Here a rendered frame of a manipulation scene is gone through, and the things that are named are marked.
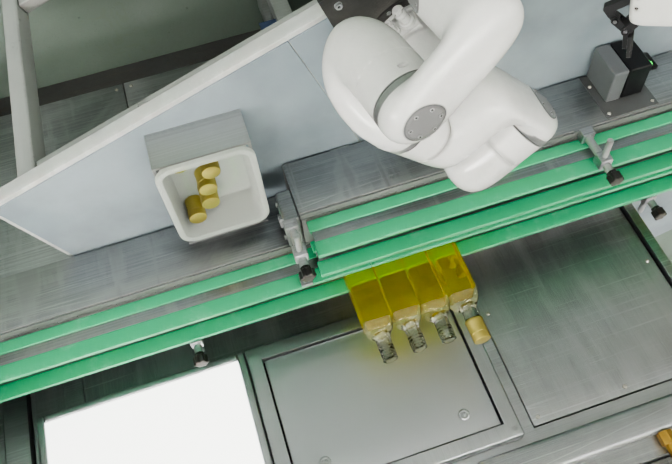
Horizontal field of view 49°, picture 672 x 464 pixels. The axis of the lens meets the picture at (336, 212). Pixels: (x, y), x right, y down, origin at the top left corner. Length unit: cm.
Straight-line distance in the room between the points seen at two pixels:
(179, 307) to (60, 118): 81
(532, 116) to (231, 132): 52
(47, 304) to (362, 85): 89
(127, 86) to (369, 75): 135
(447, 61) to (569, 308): 98
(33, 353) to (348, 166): 69
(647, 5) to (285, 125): 64
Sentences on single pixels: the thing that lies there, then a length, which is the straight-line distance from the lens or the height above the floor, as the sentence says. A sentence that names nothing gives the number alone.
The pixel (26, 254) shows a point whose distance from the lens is 186.
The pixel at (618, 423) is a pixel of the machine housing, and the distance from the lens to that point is 154.
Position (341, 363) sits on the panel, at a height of 107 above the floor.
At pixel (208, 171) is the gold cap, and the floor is 81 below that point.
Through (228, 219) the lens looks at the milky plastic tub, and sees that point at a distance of 141.
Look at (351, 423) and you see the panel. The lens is 148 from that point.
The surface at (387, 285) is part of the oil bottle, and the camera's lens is 141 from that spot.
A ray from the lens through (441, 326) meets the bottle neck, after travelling 140.
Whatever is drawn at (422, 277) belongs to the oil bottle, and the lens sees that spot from 143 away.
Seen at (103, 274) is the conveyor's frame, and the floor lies 82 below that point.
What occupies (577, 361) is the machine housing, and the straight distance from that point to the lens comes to 160.
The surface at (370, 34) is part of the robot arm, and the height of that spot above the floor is 105.
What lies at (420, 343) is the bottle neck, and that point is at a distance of 138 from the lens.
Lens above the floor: 162
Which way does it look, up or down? 32 degrees down
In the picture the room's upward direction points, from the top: 159 degrees clockwise
